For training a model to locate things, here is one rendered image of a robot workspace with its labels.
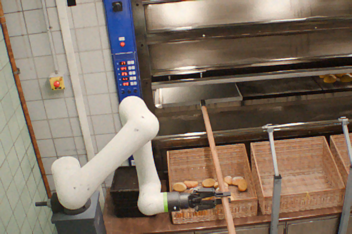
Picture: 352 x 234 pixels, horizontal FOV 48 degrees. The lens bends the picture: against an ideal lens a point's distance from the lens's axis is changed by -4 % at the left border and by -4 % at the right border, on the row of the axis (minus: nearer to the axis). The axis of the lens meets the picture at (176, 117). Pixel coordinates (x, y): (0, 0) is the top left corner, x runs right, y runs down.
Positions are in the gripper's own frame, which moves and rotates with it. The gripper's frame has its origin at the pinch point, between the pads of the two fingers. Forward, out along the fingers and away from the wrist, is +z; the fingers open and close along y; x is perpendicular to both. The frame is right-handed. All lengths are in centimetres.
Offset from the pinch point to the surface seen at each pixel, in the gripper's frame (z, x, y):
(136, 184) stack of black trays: -49, -67, 38
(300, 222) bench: 56, -46, 65
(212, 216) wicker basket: -1, -50, 56
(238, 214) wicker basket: 16, -51, 57
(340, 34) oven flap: 93, -103, -42
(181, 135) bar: -17, -62, 1
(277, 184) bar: 37, -40, 27
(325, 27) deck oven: 82, -101, -48
